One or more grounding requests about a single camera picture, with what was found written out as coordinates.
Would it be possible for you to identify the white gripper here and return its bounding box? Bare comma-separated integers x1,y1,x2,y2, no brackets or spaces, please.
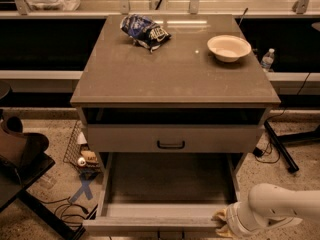
212,202,256,238

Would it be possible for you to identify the grey drawer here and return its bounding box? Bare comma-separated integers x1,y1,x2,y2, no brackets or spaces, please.
84,153,240,239
83,124,264,153

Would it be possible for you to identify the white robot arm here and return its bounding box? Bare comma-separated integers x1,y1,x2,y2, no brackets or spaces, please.
212,183,320,238

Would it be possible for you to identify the grey top drawer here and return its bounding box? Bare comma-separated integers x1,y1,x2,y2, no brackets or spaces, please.
83,124,264,153

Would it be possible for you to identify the grey drawer cabinet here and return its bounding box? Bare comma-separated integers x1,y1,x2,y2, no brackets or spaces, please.
71,15,280,168

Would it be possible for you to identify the blue tape cross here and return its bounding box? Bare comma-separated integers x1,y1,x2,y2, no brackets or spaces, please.
70,180,93,202

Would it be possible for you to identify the clear water bottle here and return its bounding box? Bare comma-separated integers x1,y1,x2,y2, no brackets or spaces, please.
260,48,275,72

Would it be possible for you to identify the white paper bowl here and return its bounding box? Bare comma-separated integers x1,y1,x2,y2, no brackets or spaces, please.
207,35,251,63

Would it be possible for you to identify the blue chip bag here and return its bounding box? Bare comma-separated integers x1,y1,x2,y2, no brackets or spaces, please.
120,14,171,52

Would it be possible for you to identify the black table stand left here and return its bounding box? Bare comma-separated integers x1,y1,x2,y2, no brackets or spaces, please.
0,154,85,240

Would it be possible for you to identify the black floor cable right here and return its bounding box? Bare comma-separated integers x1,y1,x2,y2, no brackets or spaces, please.
252,142,282,165

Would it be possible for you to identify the black floor cable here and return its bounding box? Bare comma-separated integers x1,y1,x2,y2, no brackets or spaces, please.
36,197,98,240
252,142,282,165

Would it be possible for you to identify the wire mesh basket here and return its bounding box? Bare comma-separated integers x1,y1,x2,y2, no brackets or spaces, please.
63,121,100,174

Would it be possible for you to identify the black floor cable left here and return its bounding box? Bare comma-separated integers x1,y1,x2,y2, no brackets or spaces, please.
36,197,98,240

